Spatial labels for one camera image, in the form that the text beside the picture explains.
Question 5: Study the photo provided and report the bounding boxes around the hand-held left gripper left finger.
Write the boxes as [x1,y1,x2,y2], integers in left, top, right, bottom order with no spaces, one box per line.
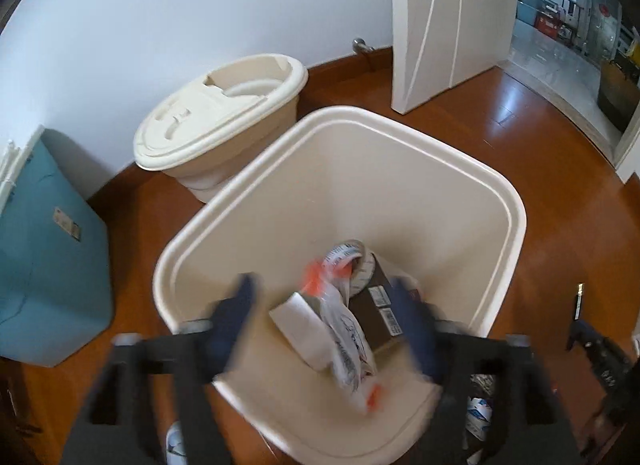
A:
[60,272,261,465]

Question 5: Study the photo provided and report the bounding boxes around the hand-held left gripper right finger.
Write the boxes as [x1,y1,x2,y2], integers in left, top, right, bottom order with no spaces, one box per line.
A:
[391,276,585,465]

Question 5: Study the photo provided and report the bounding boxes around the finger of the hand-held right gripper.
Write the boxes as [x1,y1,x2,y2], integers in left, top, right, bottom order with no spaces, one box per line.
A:
[566,282,607,352]

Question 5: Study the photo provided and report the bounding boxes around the white plastic wrapper orange print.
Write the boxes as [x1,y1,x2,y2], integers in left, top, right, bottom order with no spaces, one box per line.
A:
[300,257,383,416]

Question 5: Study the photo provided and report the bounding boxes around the cream plastic trash bin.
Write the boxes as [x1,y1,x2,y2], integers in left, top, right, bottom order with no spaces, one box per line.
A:
[152,105,529,464]

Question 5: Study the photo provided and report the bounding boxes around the brown cardboard box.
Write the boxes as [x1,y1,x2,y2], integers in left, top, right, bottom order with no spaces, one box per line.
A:
[347,252,418,352]

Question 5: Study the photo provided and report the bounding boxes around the white folded paper piece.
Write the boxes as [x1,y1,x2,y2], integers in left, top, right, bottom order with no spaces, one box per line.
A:
[268,291,333,371]

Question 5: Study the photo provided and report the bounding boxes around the printed packing tape roll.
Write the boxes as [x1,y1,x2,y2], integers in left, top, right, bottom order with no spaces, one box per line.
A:
[322,239,378,296]

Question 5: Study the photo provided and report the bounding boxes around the white blue printed packet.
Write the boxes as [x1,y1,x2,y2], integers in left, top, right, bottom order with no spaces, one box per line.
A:
[466,374,497,448]
[166,420,187,465]

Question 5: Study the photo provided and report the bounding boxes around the teal storage box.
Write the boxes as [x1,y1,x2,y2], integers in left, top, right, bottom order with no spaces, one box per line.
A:
[0,128,114,367]

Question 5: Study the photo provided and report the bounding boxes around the cream lidded bucket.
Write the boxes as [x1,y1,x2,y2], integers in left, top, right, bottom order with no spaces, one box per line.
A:
[132,52,309,204]

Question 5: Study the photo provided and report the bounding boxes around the dark cabinet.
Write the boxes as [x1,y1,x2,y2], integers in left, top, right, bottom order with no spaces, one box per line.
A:
[596,56,640,134]

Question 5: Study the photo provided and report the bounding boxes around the white boards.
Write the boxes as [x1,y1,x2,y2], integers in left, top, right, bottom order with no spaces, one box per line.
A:
[0,125,47,208]

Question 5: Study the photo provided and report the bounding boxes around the red crate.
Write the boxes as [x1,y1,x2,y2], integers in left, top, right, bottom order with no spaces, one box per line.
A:
[534,12,563,38]

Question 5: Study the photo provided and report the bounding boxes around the white door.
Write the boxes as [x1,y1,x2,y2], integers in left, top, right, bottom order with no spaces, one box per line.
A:
[388,0,522,115]

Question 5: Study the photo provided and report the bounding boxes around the white door frame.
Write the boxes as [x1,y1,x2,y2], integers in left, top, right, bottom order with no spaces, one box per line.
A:
[614,120,640,187]

